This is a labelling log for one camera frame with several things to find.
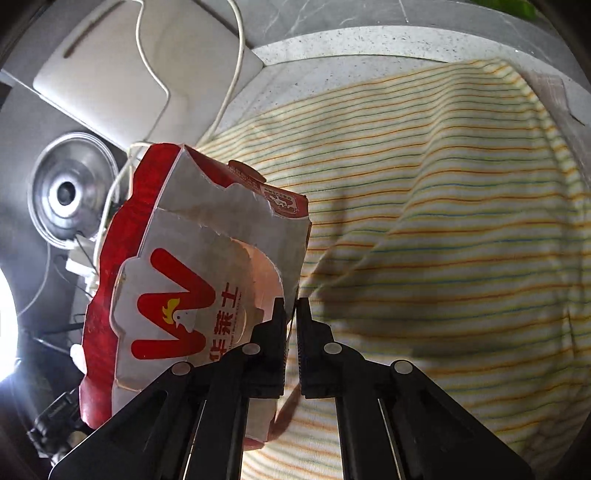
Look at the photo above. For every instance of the white power strip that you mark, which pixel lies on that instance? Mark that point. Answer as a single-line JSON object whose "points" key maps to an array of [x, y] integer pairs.
{"points": [[78, 264]]}

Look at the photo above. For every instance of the yellow striped cloth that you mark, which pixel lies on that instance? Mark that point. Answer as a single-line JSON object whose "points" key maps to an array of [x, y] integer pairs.
{"points": [[451, 227]]}

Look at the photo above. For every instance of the white cutting board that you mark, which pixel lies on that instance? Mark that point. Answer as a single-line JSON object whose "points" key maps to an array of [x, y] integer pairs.
{"points": [[155, 71]]}

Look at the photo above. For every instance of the red white paper food bag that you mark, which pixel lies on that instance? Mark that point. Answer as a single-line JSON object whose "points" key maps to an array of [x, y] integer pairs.
{"points": [[191, 263]]}

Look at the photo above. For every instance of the steel pot lid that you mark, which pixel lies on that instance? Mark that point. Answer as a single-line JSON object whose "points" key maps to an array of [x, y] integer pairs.
{"points": [[68, 188]]}

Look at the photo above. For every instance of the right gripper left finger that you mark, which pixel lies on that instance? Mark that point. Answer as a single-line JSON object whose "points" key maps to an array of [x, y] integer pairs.
{"points": [[269, 365]]}

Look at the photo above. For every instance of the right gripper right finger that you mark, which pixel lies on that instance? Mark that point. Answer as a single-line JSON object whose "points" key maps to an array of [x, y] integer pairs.
{"points": [[319, 372]]}

